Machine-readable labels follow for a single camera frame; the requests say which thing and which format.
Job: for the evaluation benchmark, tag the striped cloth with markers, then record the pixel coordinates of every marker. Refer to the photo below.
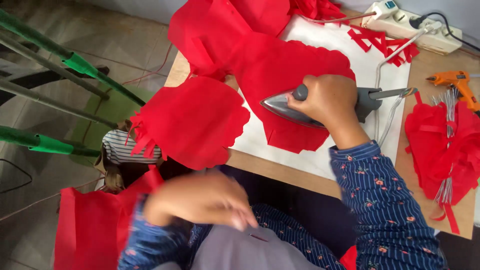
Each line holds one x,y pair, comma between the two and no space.
120,148

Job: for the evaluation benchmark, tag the green metal rack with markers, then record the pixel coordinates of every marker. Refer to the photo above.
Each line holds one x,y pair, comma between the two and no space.
80,64

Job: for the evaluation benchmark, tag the white ironing sheet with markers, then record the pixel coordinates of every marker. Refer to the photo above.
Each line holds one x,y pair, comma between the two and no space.
337,41

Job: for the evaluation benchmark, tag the scalloped red fabric piece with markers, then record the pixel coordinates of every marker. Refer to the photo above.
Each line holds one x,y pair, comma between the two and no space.
191,120

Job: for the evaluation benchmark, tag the person's right hand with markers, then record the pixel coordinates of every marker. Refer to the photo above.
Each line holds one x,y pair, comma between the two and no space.
332,101

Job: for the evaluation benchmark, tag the person's left fingers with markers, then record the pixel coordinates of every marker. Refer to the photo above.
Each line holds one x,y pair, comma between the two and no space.
240,215

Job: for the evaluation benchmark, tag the ruffled red fabric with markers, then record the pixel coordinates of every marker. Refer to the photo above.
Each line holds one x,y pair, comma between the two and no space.
318,7

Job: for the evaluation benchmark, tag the grey clothes iron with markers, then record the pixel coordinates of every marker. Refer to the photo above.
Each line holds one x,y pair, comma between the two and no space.
277,105

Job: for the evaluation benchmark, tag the brown bag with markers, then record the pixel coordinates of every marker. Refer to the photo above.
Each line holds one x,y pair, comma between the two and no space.
112,176

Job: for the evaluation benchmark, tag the large red fabric piece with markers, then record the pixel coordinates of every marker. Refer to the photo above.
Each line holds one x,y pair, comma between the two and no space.
285,63

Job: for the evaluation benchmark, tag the white power strip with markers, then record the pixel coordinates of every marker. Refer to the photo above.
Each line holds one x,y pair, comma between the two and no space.
405,26

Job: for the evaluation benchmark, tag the pile of red fabric strips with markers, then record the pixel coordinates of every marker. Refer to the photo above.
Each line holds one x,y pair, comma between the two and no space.
375,39

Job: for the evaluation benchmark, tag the red fabric sheet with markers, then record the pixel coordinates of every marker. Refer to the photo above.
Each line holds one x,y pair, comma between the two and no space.
90,225

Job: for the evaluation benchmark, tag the folded red fabric piece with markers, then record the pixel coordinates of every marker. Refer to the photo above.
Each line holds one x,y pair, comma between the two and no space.
213,30

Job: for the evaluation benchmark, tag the orange glue gun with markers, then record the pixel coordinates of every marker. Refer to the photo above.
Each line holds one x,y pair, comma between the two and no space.
455,79

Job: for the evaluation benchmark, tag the heap of red fabric flowers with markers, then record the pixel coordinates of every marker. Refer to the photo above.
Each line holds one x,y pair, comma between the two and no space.
427,150

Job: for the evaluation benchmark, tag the person's left hand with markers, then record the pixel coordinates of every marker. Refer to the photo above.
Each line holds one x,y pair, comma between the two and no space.
195,200

